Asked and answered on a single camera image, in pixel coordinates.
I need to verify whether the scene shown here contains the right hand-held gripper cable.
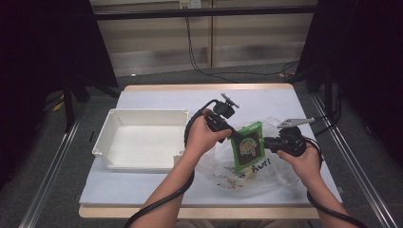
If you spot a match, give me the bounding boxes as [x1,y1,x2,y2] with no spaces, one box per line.
[304,137,369,228]

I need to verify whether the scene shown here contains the person's right hand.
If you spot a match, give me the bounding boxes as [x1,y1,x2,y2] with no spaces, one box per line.
[277,144,323,188]

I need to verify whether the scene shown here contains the black floor cables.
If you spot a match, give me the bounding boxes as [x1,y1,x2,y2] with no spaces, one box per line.
[307,87,345,138]

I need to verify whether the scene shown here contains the black curtain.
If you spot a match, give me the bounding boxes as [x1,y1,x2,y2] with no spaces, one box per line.
[0,0,119,191]
[296,0,403,167]

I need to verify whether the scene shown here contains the long black hanging cable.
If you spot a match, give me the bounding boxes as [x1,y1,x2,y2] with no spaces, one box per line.
[184,16,300,84]

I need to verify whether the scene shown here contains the person's left hand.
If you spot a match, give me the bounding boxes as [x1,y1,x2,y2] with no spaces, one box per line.
[184,108,233,157]

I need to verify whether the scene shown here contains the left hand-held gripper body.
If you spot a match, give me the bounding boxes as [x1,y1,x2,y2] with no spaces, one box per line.
[203,92,240,134]

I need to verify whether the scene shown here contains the black horizontal bar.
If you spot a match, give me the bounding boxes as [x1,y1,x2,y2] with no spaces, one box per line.
[94,5,318,21]

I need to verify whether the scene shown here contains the black stand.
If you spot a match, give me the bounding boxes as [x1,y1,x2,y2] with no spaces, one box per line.
[291,61,337,127]
[61,75,122,133]

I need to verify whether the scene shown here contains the metal floor rail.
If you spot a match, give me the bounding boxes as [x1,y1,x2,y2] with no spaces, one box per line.
[309,92,399,228]
[18,105,87,228]

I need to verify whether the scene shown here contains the yellow floor tape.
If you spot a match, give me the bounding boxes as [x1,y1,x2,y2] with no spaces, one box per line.
[51,100,67,113]

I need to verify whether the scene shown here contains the white plastic box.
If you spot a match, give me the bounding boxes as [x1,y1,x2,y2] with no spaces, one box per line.
[91,108,190,174]

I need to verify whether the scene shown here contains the white wall socket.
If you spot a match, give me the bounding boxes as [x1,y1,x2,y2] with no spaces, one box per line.
[179,0,202,10]

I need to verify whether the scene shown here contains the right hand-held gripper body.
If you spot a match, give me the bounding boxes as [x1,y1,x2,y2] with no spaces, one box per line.
[275,117,317,158]

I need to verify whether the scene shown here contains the green snack packet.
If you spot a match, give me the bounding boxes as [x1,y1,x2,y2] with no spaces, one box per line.
[229,121,267,174]

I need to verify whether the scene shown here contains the clear plastic bag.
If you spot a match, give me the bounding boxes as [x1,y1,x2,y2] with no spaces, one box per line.
[194,115,306,200]

